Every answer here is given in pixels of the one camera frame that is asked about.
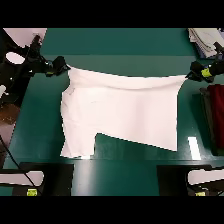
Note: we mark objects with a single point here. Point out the white T-shirt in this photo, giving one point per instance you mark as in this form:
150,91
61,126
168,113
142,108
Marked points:
126,110

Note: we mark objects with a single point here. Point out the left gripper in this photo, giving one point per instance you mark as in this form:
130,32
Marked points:
60,65

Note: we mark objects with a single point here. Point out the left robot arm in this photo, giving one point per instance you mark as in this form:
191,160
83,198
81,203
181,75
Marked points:
23,178

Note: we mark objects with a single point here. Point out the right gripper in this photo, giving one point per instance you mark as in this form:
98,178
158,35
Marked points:
198,71

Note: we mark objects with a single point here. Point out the white folded garment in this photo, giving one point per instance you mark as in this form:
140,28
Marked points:
203,38

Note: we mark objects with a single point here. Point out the red garment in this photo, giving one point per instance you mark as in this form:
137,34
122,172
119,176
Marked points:
219,113

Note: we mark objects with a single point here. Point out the lavender garment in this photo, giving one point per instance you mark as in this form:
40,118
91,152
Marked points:
203,53

